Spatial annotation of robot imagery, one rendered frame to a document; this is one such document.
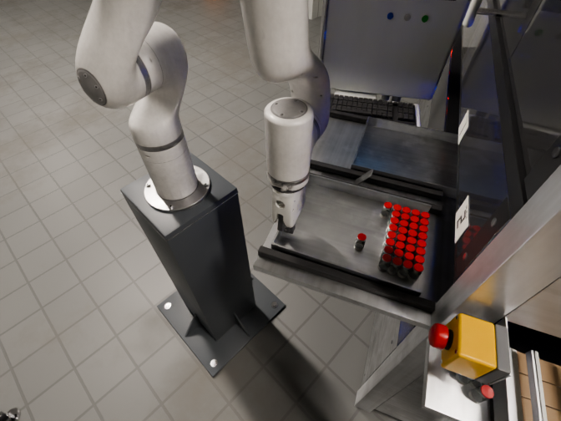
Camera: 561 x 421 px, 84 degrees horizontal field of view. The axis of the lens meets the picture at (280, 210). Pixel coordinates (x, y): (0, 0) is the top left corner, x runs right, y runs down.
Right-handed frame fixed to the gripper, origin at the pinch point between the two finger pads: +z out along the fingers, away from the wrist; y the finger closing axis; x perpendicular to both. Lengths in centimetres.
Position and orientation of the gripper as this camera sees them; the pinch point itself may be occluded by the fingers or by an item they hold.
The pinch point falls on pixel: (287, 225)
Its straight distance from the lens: 75.9
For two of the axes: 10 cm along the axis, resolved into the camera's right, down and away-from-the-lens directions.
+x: -9.3, -2.7, 2.4
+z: 0.1, 6.5, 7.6
